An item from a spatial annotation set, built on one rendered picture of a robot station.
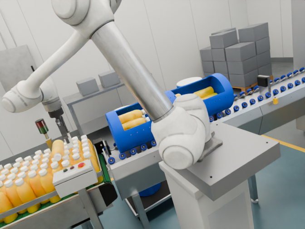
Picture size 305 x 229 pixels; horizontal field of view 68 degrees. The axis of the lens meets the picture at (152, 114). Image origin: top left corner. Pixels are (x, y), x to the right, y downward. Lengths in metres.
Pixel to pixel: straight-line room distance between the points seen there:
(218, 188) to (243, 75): 3.88
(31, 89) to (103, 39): 0.47
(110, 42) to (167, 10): 4.79
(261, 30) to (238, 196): 4.08
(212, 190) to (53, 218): 0.94
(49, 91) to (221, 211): 1.02
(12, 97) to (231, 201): 1.09
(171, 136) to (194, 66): 5.14
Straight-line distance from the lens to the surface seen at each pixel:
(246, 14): 7.08
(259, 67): 5.01
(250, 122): 1.88
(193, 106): 0.97
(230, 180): 0.98
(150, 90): 0.80
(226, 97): 1.66
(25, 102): 1.16
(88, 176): 1.26
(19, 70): 4.53
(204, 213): 1.13
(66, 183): 1.27
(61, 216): 1.51
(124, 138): 1.42
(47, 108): 1.31
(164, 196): 2.35
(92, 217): 1.44
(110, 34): 0.81
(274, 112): 2.01
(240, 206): 1.28
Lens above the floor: 1.66
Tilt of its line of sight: 20 degrees down
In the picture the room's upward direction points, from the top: 16 degrees counter-clockwise
